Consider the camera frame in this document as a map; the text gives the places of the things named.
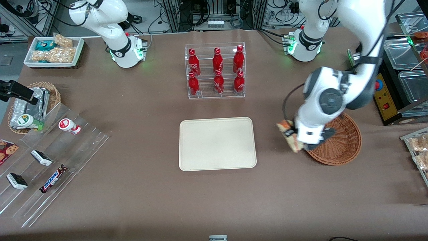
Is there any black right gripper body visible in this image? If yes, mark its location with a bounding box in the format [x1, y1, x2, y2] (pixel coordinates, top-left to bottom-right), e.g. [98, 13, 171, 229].
[0, 80, 15, 102]

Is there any triangular sandwich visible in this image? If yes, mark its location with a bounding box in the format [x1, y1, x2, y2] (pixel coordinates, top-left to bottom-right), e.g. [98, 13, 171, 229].
[277, 119, 305, 153]

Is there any tan wicker basket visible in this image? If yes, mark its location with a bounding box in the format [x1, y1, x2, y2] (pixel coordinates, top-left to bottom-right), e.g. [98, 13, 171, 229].
[7, 81, 61, 134]

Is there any brown round wicker basket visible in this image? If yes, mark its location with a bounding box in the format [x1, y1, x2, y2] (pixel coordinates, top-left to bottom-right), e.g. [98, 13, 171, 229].
[305, 112, 362, 166]

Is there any white rectangular snack tray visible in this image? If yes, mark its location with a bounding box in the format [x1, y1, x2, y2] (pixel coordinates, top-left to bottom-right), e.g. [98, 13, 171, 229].
[23, 36, 85, 69]

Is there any beige plastic serving tray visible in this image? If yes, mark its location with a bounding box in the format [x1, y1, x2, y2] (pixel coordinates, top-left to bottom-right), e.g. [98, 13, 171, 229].
[179, 117, 257, 172]

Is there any grey rectangular snack tray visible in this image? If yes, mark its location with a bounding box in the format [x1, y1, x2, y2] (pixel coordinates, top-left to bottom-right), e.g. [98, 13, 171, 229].
[400, 127, 428, 187]

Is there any silver foil wrapped pack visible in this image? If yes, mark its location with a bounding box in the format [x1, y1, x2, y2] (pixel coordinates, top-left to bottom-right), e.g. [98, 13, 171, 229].
[31, 87, 50, 120]
[9, 98, 38, 130]

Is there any green label yogurt bottle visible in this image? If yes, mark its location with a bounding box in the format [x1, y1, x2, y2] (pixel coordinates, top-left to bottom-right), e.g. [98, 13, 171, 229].
[17, 114, 44, 132]

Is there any wrapped rice crisp bar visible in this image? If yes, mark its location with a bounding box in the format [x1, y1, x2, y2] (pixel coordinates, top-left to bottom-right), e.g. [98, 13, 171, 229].
[409, 134, 428, 153]
[53, 33, 73, 48]
[413, 152, 428, 171]
[32, 47, 77, 63]

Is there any teal snack packet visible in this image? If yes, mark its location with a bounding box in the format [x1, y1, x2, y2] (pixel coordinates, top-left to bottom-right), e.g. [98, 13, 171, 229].
[35, 40, 57, 51]

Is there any red cap yogurt bottle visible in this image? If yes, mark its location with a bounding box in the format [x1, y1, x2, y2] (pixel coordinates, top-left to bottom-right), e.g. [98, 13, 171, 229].
[59, 118, 81, 135]

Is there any chocolate chip cookie pack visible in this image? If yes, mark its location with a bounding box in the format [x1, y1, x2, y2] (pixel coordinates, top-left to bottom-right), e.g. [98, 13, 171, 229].
[0, 139, 19, 166]

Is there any black white snack bar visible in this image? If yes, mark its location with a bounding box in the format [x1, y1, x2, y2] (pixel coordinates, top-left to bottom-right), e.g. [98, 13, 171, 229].
[31, 150, 53, 167]
[7, 173, 28, 190]

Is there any red cola bottle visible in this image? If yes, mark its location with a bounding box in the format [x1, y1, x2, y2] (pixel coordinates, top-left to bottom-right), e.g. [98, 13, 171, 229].
[213, 47, 224, 72]
[213, 70, 224, 95]
[233, 45, 244, 73]
[188, 48, 201, 77]
[188, 72, 200, 97]
[233, 70, 245, 93]

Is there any clear acrylic stepped shelf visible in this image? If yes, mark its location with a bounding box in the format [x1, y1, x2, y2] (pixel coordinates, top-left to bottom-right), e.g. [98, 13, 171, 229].
[0, 102, 109, 229]

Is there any black food warmer yellow panel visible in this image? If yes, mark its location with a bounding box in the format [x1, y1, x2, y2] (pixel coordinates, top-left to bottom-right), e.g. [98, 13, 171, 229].
[347, 12, 428, 126]

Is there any Snickers chocolate bar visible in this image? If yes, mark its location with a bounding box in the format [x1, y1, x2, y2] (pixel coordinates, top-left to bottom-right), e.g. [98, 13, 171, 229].
[39, 165, 68, 193]

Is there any clear acrylic bottle rack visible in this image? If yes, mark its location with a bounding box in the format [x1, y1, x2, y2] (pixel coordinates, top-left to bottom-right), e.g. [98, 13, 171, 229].
[185, 42, 246, 99]

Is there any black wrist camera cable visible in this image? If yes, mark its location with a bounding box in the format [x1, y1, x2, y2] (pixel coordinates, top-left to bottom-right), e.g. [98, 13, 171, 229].
[282, 84, 305, 126]

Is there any aluminium frame rack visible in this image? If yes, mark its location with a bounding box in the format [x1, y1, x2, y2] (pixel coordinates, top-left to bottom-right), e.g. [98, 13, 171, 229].
[162, 0, 268, 32]

